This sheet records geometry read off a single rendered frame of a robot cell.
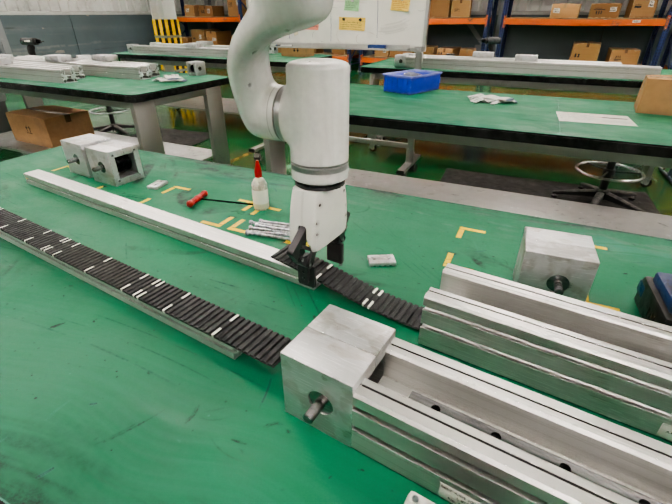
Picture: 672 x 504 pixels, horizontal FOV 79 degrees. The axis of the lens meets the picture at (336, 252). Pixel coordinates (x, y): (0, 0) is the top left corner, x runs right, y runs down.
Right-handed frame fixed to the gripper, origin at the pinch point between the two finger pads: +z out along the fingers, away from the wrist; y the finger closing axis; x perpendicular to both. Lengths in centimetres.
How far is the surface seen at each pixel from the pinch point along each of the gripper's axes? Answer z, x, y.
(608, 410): 2.7, 42.8, 5.0
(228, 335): 0.4, -1.5, 20.4
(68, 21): -20, -1157, -600
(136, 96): 5, -198, -104
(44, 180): 1, -86, 2
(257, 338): 0.7, 2.0, 18.6
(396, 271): 3.9, 9.1, -10.9
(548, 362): -1.0, 35.5, 5.0
